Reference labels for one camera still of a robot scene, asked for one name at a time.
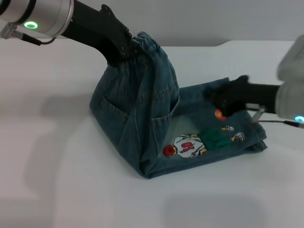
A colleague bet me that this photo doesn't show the blue denim shorts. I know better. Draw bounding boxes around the blue denim shorts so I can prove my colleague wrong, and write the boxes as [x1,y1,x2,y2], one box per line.
[89,31,268,180]

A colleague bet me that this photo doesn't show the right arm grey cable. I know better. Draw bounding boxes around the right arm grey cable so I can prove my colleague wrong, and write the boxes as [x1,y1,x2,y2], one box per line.
[247,106,304,129]

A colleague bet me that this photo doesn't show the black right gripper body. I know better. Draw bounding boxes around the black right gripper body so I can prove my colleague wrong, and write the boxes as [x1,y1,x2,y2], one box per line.
[234,75,281,112]

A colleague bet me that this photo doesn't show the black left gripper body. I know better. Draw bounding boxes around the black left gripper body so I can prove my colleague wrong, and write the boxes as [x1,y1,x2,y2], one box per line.
[59,0,134,67]

